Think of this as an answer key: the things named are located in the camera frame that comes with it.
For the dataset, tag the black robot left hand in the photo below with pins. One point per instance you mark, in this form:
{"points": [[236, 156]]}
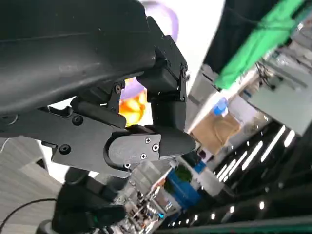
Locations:
{"points": [[73, 48]]}

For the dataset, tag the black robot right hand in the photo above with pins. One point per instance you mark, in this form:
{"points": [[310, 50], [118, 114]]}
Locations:
{"points": [[92, 189]]}

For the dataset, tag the orange and white bread roll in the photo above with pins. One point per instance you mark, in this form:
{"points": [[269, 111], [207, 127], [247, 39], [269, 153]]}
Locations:
{"points": [[134, 109]]}

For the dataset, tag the blue storage crate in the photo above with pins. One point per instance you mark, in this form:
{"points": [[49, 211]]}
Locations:
{"points": [[185, 192]]}

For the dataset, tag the lilac plate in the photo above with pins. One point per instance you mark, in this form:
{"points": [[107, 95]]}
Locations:
{"points": [[174, 22]]}

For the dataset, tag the brown cardboard box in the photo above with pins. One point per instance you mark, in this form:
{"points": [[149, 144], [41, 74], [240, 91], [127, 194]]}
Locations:
{"points": [[214, 134]]}

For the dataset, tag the black backdrop curtain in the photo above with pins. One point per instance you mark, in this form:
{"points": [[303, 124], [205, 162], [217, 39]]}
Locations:
{"points": [[231, 29]]}

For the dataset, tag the green cloth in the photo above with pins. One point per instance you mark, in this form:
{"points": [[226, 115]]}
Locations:
{"points": [[256, 44]]}

